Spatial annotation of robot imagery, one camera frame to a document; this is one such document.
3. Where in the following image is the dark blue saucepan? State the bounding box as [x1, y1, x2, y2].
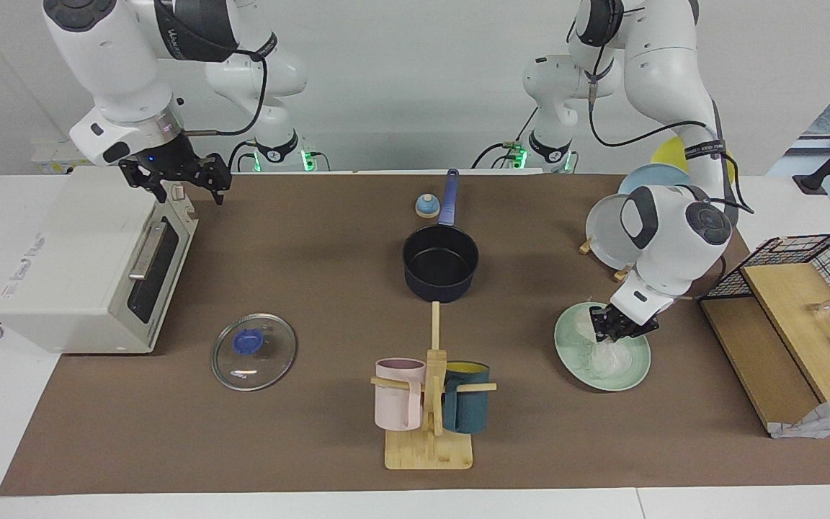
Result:
[402, 169, 481, 303]

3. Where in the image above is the wooden plate rack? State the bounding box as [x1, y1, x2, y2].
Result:
[579, 235, 633, 282]

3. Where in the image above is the grey plate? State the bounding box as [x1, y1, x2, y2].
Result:
[586, 194, 648, 271]

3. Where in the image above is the brown wooden board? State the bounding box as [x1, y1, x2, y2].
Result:
[700, 297, 819, 433]

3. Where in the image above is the glass lid with blue knob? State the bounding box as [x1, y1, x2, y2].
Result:
[212, 313, 298, 391]

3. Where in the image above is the wooden mug tree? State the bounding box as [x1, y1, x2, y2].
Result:
[370, 301, 497, 471]

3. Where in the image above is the brown table mat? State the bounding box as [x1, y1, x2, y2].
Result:
[0, 173, 830, 497]

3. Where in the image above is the clear plastic bag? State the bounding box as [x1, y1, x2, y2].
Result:
[574, 303, 635, 380]

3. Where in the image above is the white power box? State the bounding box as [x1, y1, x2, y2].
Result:
[31, 141, 99, 175]

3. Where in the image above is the dark teal mug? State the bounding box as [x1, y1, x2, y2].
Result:
[442, 361, 491, 435]

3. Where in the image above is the white toaster oven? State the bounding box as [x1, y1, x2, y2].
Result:
[0, 166, 200, 355]

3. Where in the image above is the grey patterned cloth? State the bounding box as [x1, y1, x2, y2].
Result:
[768, 391, 830, 439]

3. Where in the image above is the light green plate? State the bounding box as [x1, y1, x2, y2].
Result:
[553, 301, 652, 392]

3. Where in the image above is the light blue plate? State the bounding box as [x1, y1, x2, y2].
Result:
[618, 164, 672, 197]

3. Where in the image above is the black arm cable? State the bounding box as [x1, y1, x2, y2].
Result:
[586, 43, 754, 217]
[184, 48, 269, 136]

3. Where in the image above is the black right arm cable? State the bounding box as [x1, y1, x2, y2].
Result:
[184, 48, 269, 136]

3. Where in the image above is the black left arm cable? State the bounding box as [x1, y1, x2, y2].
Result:
[586, 43, 754, 217]

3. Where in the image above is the yellow plate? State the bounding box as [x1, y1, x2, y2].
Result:
[651, 137, 691, 174]

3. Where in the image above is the pink mug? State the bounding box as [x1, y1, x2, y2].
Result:
[375, 358, 427, 432]

